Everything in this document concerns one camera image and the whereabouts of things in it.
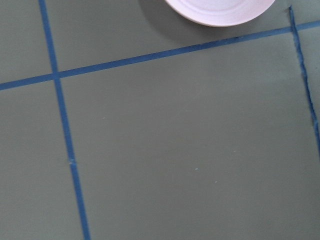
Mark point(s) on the pink plate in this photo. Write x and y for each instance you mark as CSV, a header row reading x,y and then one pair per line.
x,y
220,13

